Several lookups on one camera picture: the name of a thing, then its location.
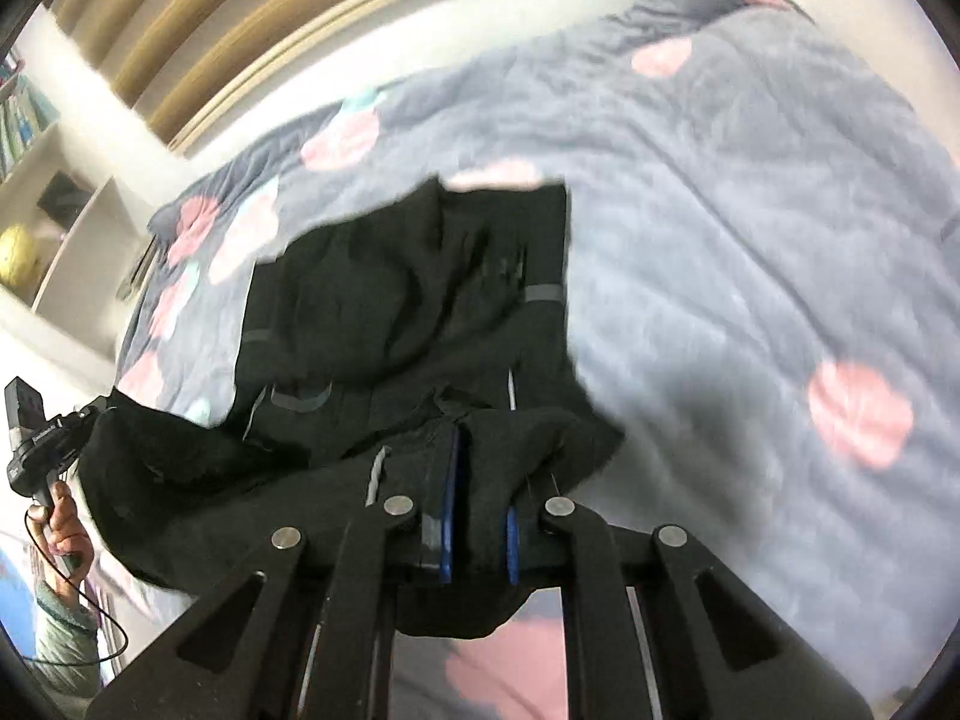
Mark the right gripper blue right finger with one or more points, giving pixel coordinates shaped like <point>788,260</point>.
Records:
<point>526,548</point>

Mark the black box on shelf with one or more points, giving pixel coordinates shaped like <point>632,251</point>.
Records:
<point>63,200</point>

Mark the yellow plush toy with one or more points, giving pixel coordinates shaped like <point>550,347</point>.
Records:
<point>19,256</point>

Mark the grey quilt with pink spots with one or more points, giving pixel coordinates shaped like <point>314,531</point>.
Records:
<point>763,289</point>

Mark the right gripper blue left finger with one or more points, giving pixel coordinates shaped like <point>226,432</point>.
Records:
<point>438,501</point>

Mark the black hooded garment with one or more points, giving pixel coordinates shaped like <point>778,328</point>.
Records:
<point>357,342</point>

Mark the white bookshelf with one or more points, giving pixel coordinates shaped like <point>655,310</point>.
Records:
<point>81,176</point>

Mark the wooden slatted headboard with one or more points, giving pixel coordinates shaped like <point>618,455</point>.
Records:
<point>181,64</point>

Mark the person's left hand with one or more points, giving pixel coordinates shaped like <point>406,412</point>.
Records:
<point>63,543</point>

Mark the grey left sleeve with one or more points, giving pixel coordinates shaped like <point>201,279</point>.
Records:
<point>65,661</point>

